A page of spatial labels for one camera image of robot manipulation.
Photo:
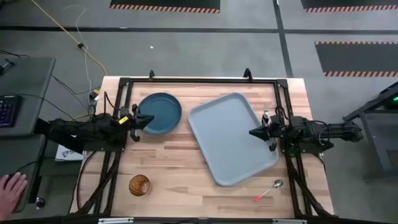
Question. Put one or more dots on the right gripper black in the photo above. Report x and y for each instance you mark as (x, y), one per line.
(273, 130)

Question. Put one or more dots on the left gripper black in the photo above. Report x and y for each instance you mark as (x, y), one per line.
(134, 109)

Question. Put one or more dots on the dark blue plate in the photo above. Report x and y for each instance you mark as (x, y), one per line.
(164, 112)

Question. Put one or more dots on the silver metal fork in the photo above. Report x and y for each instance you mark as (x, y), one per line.
(266, 109)

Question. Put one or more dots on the amber ribbed cup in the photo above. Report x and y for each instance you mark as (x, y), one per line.
(139, 185)

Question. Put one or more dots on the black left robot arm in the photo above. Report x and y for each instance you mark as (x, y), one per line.
(93, 127)

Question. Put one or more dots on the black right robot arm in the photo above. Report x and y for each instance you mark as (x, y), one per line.
(339, 130)

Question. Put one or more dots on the grey plastic tray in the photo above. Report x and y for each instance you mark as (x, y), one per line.
(230, 140)

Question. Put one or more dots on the yellow and white plug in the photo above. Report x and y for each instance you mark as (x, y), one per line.
(94, 96)

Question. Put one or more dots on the white printed paper sheet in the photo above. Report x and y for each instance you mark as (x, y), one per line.
(66, 154)

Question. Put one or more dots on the black equipment cart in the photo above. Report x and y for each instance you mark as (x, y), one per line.
(377, 130)

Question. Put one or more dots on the black hazard-striped floor mat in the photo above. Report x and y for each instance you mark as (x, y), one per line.
(357, 57)
(351, 3)
(164, 3)

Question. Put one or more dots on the grey side desk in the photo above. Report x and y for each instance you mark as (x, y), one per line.
(28, 81)

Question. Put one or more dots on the black desk knob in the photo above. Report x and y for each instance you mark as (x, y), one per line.
(39, 202)

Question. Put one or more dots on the black backlit keyboard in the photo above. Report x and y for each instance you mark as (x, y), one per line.
(8, 110)

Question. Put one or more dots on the person's hand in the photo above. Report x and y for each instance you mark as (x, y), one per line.
(11, 193)

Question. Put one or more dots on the black aluminium rig frame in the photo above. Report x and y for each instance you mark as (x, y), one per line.
(202, 80)

